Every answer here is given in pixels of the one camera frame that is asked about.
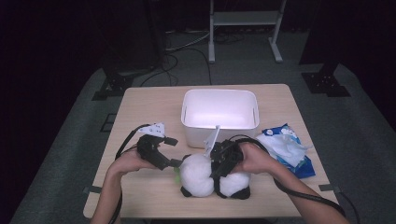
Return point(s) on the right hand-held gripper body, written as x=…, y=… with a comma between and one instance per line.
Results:
x=227, y=154

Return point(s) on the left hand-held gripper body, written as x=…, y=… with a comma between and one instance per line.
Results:
x=152, y=149

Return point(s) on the panda plush toy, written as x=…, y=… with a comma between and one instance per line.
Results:
x=196, y=174

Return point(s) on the white plastic storage box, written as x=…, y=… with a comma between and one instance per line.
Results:
x=219, y=109

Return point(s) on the blue wet wipes packet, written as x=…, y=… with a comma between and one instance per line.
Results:
x=303, y=171

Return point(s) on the person's left hand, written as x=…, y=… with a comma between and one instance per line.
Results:
x=130, y=163

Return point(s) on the person's right hand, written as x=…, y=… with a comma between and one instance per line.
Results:
x=257, y=160

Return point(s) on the grey tape strip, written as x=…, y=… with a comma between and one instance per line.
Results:
x=328, y=187
x=93, y=189

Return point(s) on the black stand base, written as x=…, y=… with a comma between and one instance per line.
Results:
x=113, y=84
x=325, y=84

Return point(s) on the white metal stand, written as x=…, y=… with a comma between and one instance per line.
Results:
x=246, y=18

